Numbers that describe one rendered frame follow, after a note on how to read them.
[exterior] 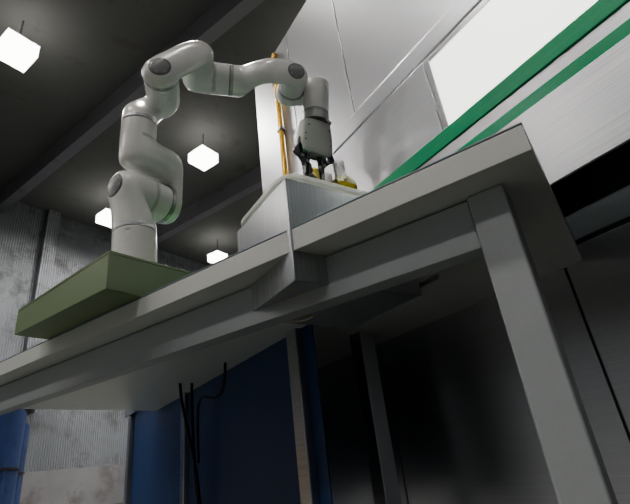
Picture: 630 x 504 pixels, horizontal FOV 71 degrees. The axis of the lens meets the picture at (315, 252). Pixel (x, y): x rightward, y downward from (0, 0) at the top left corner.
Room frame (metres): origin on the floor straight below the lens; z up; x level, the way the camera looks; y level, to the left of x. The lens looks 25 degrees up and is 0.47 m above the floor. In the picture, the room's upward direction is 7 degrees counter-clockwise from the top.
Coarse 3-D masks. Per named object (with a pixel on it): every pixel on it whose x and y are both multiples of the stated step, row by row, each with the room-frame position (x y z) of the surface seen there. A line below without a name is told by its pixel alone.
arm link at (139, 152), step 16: (128, 128) 0.82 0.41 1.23; (144, 128) 0.83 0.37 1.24; (128, 144) 0.82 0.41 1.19; (144, 144) 0.84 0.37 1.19; (160, 144) 0.88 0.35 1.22; (128, 160) 0.84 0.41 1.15; (144, 160) 0.85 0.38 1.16; (160, 160) 0.88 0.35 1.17; (176, 160) 0.91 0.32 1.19; (160, 176) 0.91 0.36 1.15; (176, 176) 0.92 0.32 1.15; (176, 192) 0.92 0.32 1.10; (176, 208) 0.93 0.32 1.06
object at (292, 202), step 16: (272, 192) 0.55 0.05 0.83; (288, 192) 0.52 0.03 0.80; (304, 192) 0.54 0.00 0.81; (320, 192) 0.55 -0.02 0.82; (336, 192) 0.57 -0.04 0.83; (272, 208) 0.55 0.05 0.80; (288, 208) 0.52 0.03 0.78; (304, 208) 0.54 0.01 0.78; (320, 208) 0.55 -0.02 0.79; (256, 224) 0.60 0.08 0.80; (272, 224) 0.56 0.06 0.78; (288, 224) 0.52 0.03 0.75; (240, 240) 0.65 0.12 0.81; (256, 240) 0.60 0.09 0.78
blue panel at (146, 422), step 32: (256, 384) 1.08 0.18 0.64; (288, 384) 0.96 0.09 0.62; (160, 416) 1.79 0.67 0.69; (224, 416) 1.25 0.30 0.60; (256, 416) 1.09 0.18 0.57; (288, 416) 0.97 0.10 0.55; (320, 416) 0.87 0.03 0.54; (160, 448) 1.78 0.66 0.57; (224, 448) 1.26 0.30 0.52; (256, 448) 1.10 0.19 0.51; (288, 448) 0.98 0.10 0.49; (320, 448) 0.88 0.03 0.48; (160, 480) 1.77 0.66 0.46; (192, 480) 1.47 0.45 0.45; (224, 480) 1.26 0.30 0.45; (256, 480) 1.11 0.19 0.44; (288, 480) 0.98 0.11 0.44; (320, 480) 0.89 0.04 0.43
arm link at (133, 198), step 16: (112, 176) 0.83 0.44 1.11; (128, 176) 0.82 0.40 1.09; (144, 176) 0.85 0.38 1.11; (112, 192) 0.83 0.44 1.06; (128, 192) 0.82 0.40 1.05; (144, 192) 0.85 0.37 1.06; (160, 192) 0.88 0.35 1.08; (112, 208) 0.84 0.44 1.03; (128, 208) 0.83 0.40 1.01; (144, 208) 0.84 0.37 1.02; (160, 208) 0.90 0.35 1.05; (112, 224) 0.84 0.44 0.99; (128, 224) 0.83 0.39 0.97; (144, 224) 0.84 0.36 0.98
